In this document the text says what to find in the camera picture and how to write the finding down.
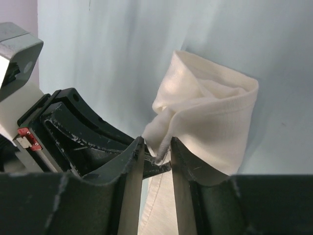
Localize white cloth napkin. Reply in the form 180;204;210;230
136;50;259;235

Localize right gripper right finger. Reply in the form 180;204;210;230
171;137;313;235

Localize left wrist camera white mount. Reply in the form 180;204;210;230
0;22;44;141

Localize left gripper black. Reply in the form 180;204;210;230
0;87;172;179

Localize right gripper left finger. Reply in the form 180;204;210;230
0;137;144;235

